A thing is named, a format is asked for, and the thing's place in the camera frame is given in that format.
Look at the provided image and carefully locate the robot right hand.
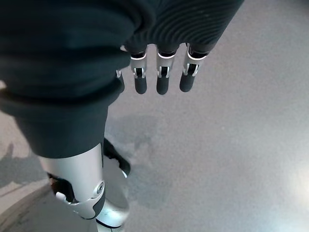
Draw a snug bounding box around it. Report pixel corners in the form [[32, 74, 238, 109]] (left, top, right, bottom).
[[0, 0, 245, 219]]

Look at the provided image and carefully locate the robot silver right leg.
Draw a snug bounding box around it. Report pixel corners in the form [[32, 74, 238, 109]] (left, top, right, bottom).
[[96, 158, 130, 229]]

